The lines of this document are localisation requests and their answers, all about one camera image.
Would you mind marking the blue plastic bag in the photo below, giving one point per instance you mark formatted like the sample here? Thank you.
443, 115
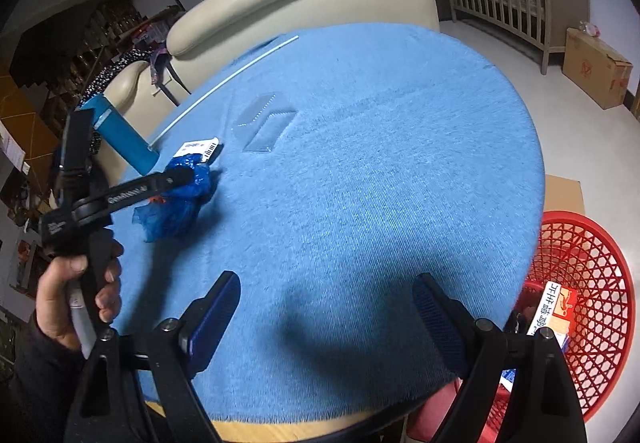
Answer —
175, 218

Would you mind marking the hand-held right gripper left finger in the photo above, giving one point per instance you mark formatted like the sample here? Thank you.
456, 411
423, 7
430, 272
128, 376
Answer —
215, 318

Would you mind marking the brown cardboard box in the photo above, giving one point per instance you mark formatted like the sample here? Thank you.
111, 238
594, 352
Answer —
590, 68

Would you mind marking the person's left forearm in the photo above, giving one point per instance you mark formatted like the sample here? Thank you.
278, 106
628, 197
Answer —
35, 373

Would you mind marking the black floral cloth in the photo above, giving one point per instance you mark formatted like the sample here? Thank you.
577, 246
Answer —
115, 68

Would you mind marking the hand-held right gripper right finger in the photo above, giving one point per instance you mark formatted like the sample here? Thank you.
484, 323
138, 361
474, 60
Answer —
440, 318

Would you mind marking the blue table cloth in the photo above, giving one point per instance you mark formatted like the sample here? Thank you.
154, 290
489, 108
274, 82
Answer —
375, 173

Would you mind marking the orange and white carton box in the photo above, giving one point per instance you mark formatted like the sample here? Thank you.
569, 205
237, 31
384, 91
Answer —
555, 308

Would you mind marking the red plastic mesh basket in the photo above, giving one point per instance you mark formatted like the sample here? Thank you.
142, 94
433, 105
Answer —
595, 273

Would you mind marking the purple patterned bag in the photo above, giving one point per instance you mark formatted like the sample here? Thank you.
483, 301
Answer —
160, 58

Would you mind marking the thin white plastic rod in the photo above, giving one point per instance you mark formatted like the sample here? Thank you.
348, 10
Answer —
231, 75

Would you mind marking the clear plastic packaging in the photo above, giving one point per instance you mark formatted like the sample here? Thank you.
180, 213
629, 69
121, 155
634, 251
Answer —
265, 123

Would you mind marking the white paper notice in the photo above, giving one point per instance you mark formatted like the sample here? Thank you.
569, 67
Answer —
12, 150

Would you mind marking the red plastic stool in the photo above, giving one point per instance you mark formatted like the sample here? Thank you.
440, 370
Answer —
430, 415

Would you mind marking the white medicine box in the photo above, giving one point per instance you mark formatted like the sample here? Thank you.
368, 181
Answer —
197, 149

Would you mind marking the flat cardboard sheet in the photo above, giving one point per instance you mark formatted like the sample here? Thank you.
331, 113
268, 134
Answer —
565, 195

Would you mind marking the dark wooden rack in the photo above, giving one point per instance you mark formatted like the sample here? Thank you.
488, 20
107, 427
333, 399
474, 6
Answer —
100, 28

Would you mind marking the cluttered shelf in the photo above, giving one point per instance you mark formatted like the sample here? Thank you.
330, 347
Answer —
25, 253

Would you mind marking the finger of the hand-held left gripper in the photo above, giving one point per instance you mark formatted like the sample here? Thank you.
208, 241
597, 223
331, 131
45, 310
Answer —
150, 188

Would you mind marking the blue thermos bottle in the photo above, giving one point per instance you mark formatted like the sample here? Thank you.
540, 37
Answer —
125, 138

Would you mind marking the person's left hand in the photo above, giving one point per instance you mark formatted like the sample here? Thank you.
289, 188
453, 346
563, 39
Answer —
55, 303

